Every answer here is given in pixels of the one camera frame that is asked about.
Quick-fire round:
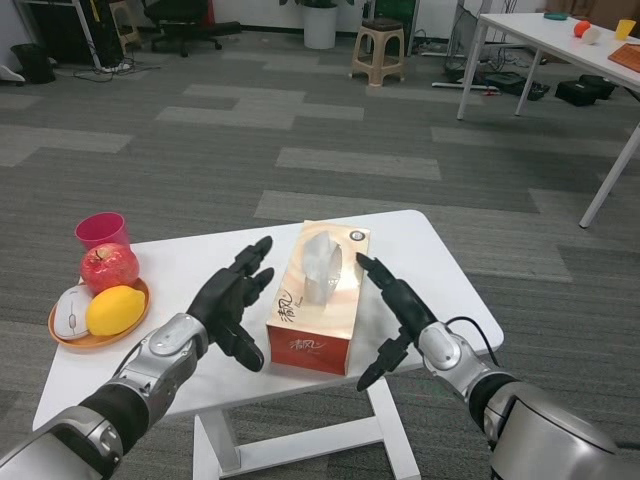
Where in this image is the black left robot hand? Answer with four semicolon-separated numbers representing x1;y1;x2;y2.
185;236;276;373

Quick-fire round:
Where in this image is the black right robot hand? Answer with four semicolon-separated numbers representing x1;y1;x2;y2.
355;252;437;392

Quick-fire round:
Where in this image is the red and beige tissue box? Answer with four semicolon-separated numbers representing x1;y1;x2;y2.
264;219;372;376

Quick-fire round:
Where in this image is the yellow lemon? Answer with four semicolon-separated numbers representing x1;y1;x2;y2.
85;285;146;336

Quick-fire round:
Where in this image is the red apple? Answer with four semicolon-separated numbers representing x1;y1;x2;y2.
79;243;140;296

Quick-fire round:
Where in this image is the pink plastic cup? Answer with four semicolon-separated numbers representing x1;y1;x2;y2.
74;212;132;254

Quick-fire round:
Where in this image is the orange plate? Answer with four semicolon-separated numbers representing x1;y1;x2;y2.
47;276;152;347

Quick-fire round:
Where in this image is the white computer mouse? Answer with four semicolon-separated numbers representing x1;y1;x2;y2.
53;287;94;340

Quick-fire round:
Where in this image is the white standing desk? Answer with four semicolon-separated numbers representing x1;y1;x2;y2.
432;0;501;92

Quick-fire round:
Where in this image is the black bag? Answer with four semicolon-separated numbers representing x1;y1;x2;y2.
484;72;526;96

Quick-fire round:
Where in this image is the flat black case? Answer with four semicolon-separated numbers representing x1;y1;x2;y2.
577;74;617;100
554;79;601;107

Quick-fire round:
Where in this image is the black office chair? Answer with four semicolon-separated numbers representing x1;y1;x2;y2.
142;0;242;58

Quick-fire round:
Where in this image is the beige plastic stool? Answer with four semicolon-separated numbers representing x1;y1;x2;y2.
348;18;407;87

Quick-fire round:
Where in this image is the white plant pot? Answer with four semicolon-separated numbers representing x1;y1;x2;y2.
302;3;339;50

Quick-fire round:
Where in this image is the black and green cabinet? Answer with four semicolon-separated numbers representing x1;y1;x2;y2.
373;0;419;56

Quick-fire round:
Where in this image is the small yellowish stool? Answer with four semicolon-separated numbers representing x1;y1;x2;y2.
107;0;141;51

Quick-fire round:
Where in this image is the large white desk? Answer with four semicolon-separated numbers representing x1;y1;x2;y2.
456;12;640;230

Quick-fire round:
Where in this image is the black trash bin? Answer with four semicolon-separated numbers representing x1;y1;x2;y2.
10;43;56;85

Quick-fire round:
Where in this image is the orange board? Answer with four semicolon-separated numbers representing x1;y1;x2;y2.
607;42;640;69

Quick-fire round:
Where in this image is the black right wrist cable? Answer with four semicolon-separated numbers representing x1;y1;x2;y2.
442;315;501;369

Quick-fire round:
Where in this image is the white table base frame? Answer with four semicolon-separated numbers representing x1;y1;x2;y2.
192;377;422;480

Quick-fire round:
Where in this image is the white desk leg frame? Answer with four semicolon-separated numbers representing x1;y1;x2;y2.
72;0;104;69

